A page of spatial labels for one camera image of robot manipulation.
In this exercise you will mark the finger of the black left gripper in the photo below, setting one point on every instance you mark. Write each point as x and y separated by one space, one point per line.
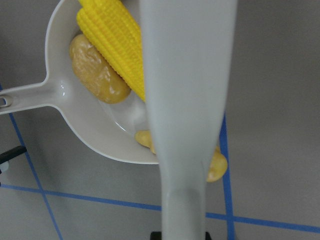
12 153

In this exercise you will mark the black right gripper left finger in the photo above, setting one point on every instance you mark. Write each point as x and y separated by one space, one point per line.
156 235

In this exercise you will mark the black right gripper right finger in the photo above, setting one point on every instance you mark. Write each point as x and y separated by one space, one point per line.
207 236

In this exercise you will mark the tan toy ginger root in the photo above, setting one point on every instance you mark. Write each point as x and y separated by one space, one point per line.
218 165

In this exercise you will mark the beige plastic dustpan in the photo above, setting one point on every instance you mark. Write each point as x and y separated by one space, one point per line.
107 129

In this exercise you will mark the brown toy potato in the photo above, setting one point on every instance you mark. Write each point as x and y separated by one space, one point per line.
95 73

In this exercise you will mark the yellow toy corn cob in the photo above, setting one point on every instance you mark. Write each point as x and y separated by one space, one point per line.
111 28

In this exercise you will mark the beige hand brush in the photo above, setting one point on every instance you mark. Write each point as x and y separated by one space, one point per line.
187 51

